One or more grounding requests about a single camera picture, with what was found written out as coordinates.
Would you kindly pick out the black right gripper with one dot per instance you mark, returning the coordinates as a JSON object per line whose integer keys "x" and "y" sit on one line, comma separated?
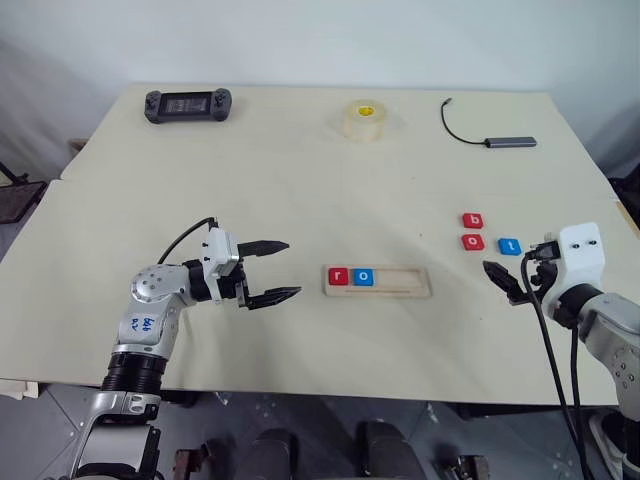
{"x": 545, "y": 277}

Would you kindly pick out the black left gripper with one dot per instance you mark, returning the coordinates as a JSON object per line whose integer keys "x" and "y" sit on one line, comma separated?
{"x": 232, "y": 285}

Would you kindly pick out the blue letter t block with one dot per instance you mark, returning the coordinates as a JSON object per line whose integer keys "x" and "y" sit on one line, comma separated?
{"x": 509, "y": 246}

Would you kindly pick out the red letter o block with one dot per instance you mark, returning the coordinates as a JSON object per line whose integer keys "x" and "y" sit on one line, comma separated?
{"x": 473, "y": 242}

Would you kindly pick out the red letter b block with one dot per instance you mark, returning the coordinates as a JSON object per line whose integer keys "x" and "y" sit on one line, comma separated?
{"x": 473, "y": 221}

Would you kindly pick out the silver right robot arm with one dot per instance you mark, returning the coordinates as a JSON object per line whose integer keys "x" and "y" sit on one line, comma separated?
{"x": 607, "y": 320}

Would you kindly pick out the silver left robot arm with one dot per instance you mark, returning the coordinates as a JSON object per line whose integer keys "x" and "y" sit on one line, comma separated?
{"x": 150, "y": 290}

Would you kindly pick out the red letter r block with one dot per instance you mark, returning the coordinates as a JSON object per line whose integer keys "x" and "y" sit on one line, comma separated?
{"x": 338, "y": 276}

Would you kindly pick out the blue letter o block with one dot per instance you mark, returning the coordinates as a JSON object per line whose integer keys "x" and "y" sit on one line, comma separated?
{"x": 363, "y": 277}

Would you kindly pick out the wooden letter tray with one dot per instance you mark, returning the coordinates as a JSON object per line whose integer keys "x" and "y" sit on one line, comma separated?
{"x": 400, "y": 285}

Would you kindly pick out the clear packing tape roll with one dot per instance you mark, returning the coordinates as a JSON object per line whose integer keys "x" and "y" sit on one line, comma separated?
{"x": 364, "y": 122}

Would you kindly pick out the dark grey handheld game console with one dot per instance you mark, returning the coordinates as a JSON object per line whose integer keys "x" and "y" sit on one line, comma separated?
{"x": 187, "y": 106}

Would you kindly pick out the white and black shoe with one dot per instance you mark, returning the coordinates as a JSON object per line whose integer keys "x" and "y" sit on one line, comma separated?
{"x": 606, "y": 445}

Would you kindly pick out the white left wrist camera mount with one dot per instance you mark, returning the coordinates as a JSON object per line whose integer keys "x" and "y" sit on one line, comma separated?
{"x": 220, "y": 250}

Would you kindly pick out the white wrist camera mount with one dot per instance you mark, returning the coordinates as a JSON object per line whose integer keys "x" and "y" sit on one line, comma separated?
{"x": 220, "y": 250}
{"x": 580, "y": 260}

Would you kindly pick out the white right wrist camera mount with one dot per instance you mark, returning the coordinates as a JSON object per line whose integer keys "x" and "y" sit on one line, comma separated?
{"x": 580, "y": 260}

